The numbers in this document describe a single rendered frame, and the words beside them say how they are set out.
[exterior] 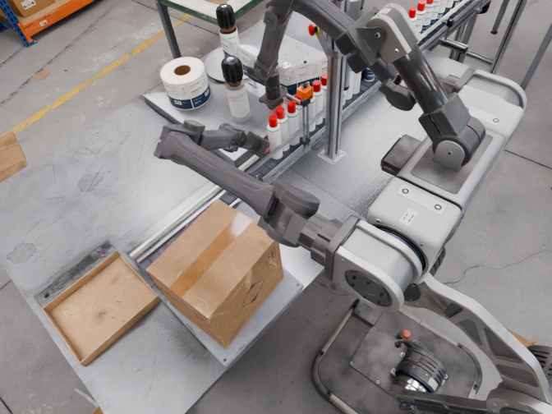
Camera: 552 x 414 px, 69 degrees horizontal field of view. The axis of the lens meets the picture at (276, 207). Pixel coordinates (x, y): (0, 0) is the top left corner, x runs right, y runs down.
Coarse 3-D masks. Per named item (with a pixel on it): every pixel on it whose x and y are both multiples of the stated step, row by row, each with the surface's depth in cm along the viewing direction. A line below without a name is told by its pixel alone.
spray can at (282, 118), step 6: (276, 108) 152; (282, 108) 151; (276, 114) 153; (282, 114) 151; (282, 120) 153; (282, 126) 155; (282, 132) 158; (288, 132) 161; (282, 138) 160; (288, 144) 165
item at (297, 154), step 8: (376, 88) 188; (360, 96) 183; (368, 96) 187; (352, 104) 180; (360, 104) 185; (344, 112) 178; (352, 112) 184; (312, 136) 171; (320, 136) 174; (312, 144) 173; (296, 152) 166; (288, 160) 165; (296, 160) 169; (280, 168) 164; (264, 176) 160; (272, 176) 162; (208, 200) 156; (240, 200) 154; (168, 232) 149; (136, 256) 143; (152, 280) 141
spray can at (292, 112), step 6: (288, 102) 153; (294, 102) 153; (288, 108) 153; (294, 108) 153; (288, 114) 155; (294, 114) 155; (288, 120) 157; (294, 120) 157; (288, 126) 160; (294, 126) 159; (294, 132) 162; (294, 138) 164; (294, 144) 167
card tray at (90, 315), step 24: (120, 264) 146; (72, 288) 140; (96, 288) 141; (120, 288) 141; (144, 288) 140; (48, 312) 138; (72, 312) 137; (96, 312) 136; (120, 312) 136; (144, 312) 134; (72, 336) 132; (96, 336) 131
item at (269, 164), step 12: (360, 84) 188; (372, 84) 187; (324, 120) 175; (312, 132) 172; (300, 144) 168; (264, 156) 166; (264, 168) 162; (216, 192) 157; (228, 192) 156; (204, 204) 154; (228, 204) 153; (144, 252) 143; (156, 252) 143; (144, 264) 140
